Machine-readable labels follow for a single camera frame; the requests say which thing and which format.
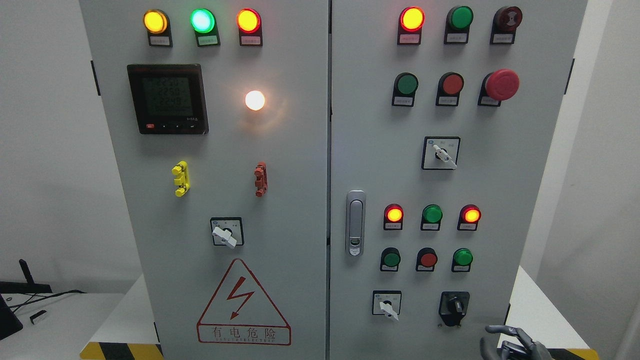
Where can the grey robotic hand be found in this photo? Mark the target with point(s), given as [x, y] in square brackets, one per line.
[527, 349]

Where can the black rotary knob switch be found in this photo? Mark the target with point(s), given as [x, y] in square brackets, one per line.
[453, 307]

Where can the green push button lower right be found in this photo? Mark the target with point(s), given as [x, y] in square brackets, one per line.
[462, 260]

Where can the green push button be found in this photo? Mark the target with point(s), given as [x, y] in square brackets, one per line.
[404, 90]
[390, 260]
[462, 260]

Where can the red push button lower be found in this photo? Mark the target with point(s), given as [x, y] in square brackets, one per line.
[426, 259]

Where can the red push button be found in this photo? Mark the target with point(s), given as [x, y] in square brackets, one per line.
[449, 89]
[426, 259]

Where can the red lit indicator middle right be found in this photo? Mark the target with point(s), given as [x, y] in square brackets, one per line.
[469, 218]

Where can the red lit indicator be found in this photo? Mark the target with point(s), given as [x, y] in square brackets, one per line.
[393, 217]
[410, 24]
[469, 218]

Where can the green indicator middle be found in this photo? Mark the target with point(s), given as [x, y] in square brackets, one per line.
[431, 218]

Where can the green push button lower left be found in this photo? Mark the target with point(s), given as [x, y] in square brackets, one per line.
[390, 260]

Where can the red lit indicator middle left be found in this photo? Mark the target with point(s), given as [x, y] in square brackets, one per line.
[393, 217]

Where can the red emergency stop mushroom button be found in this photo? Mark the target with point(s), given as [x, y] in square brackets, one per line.
[498, 86]

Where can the red push button upper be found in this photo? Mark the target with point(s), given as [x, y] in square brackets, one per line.
[449, 89]

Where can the grey electrical cabinet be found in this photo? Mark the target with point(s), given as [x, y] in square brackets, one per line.
[328, 127]

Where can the green push button upper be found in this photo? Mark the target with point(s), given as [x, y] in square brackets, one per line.
[404, 90]

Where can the red electric hazard warning sticker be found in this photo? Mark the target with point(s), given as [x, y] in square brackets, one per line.
[241, 312]

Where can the red terminal block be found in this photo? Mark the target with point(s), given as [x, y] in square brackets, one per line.
[261, 179]

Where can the dark red buzzer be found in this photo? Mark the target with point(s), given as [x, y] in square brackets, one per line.
[505, 23]

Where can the green indicator top right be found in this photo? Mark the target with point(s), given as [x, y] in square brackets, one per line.
[457, 25]

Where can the red lit indicator top right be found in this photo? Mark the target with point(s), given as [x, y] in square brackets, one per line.
[410, 24]

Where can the white lit indicator lamp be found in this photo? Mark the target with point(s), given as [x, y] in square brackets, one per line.
[255, 100]

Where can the yellow terminal block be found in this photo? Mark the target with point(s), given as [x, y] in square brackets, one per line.
[181, 178]

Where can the orange indicator light left door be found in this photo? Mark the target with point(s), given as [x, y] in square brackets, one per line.
[249, 23]

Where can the black digital power meter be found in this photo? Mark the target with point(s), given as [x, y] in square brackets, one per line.
[169, 99]

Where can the green lit indicator light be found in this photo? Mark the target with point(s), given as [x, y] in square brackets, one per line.
[205, 27]

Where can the white usb dongle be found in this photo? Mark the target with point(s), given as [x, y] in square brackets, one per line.
[38, 316]

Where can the yellow indicator light top left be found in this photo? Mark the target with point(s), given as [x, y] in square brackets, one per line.
[158, 30]

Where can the black monitor corner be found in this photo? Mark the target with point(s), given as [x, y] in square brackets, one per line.
[9, 322]

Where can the black device with antenna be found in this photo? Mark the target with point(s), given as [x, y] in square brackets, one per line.
[29, 286]

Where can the white selector switch lower right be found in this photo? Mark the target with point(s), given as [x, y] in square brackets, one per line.
[387, 303]

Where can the white selector switch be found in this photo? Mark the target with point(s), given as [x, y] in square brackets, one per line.
[387, 303]
[440, 152]

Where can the white selector switch upper right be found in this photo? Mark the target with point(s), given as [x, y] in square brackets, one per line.
[440, 152]

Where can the silver door latch handle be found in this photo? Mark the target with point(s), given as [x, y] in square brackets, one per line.
[355, 222]

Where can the white selector switch left door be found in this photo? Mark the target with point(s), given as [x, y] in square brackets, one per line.
[227, 231]

